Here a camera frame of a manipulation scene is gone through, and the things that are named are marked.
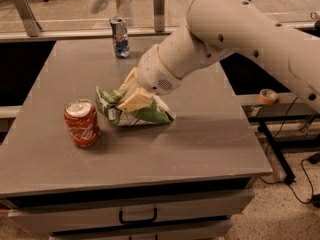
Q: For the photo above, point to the red coke can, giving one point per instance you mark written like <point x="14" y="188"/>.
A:
<point x="81" y="119"/>

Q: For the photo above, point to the orange tape roll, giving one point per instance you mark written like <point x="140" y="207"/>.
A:
<point x="268" y="96"/>

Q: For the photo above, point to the black drawer handle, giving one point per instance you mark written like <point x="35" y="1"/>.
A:
<point x="127" y="217"/>

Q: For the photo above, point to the upper grey drawer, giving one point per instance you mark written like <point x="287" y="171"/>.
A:
<point x="105" y="213"/>

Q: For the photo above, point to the middle metal rail bracket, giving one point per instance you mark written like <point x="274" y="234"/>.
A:
<point x="159" y="16"/>

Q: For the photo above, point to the left metal rail bracket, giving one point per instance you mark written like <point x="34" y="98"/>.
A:
<point x="31" y="26"/>

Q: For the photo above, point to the black table leg frame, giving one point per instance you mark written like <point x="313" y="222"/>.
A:
<point x="289" y="175"/>

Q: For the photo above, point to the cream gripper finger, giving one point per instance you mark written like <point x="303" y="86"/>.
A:
<point x="137" y="99"/>
<point x="130" y="83"/>

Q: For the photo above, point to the lower grey drawer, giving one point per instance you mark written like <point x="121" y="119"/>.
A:
<point x="201" y="230"/>

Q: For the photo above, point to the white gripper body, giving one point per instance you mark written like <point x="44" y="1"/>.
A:
<point x="154" y="73"/>

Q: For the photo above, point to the blue silver energy drink can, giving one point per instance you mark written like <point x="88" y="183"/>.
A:
<point x="120" y="36"/>

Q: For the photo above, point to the grey drawer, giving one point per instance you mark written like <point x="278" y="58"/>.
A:
<point x="201" y="230"/>
<point x="105" y="213"/>

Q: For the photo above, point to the green jalapeno chip bag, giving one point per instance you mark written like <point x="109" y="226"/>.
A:
<point x="157" y="113"/>

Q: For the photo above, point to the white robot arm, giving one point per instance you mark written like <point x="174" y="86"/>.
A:
<point x="215" y="29"/>

